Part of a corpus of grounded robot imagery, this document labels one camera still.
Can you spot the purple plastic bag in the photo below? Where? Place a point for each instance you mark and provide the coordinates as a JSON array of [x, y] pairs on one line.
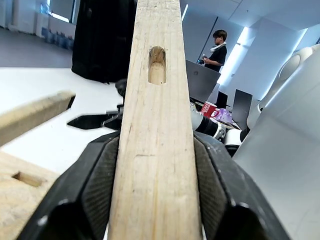
[[223, 115]]

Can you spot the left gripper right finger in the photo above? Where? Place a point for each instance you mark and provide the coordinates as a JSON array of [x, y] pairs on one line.
[[225, 190]]

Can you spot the person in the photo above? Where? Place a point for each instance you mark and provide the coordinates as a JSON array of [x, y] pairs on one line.
[[218, 57]]

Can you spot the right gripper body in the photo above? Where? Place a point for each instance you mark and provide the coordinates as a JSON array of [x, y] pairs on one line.
[[115, 119]]

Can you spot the red paper cup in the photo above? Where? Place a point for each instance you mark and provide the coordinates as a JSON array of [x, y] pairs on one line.
[[209, 108]]

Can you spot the wooden bar with black cap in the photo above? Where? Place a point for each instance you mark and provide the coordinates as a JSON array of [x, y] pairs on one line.
[[35, 115]]

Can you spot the wooden bar with slot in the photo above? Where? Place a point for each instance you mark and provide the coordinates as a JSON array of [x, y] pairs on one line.
[[156, 140]]

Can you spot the grey laptop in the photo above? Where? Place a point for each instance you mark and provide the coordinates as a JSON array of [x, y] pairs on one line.
[[242, 106], [201, 80]]

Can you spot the robot body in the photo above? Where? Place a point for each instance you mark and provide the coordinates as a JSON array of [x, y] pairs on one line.
[[282, 140]]

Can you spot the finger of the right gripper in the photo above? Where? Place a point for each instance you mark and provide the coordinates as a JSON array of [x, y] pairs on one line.
[[86, 121]]

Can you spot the black fabric cover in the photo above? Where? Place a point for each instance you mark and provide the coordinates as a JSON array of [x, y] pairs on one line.
[[102, 40]]

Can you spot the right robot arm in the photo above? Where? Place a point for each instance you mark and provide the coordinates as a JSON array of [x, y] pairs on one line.
[[210, 125]]

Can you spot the wooden seat board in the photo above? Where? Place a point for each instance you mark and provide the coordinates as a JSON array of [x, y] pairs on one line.
[[17, 200]]

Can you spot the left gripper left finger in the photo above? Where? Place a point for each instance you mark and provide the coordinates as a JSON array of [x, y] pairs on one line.
[[75, 190]]

